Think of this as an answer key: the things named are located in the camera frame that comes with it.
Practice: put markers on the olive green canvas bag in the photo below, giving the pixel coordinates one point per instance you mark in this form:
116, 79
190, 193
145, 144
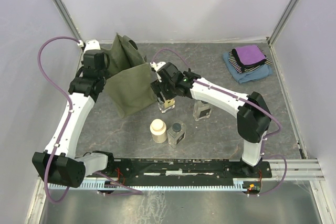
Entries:
128, 84

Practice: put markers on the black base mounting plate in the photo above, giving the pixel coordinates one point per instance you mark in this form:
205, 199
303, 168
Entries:
184, 172

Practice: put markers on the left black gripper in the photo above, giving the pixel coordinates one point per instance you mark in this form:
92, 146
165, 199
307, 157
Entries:
105, 68

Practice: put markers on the clear bottle dark label front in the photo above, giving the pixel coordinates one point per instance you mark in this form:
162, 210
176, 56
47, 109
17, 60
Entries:
176, 133

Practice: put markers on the clear bottle dark label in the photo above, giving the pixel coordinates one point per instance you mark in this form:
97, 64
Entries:
202, 110
176, 133

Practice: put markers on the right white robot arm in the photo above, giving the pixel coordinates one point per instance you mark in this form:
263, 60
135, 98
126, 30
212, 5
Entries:
250, 110

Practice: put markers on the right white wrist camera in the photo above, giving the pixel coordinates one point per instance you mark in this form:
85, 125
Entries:
156, 67

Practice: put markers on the clear bottle yellow label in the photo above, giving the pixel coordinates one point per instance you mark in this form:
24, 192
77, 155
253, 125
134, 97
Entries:
166, 105

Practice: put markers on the clear bottle dark label right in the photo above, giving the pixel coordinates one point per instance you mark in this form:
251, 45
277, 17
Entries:
202, 110

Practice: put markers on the purple folded cloth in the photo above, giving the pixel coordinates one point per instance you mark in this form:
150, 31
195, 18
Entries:
248, 55

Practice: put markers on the blue folded cloth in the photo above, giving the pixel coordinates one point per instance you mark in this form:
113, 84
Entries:
258, 74

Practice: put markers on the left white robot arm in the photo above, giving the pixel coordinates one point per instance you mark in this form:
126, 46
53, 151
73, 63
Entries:
83, 93

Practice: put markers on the striped folded cloth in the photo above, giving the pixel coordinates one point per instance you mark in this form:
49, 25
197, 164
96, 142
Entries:
245, 69

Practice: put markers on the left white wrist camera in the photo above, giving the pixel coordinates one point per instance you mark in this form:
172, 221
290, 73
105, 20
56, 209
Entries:
89, 45

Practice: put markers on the cream round jar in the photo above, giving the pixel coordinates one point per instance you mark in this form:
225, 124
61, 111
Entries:
158, 131

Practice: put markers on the aluminium frame rail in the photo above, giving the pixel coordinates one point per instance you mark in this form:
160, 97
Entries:
70, 172

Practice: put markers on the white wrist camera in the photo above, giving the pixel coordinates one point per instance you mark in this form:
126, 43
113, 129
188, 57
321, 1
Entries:
89, 45
156, 67

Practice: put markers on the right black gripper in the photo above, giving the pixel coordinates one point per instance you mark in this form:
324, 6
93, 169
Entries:
157, 87

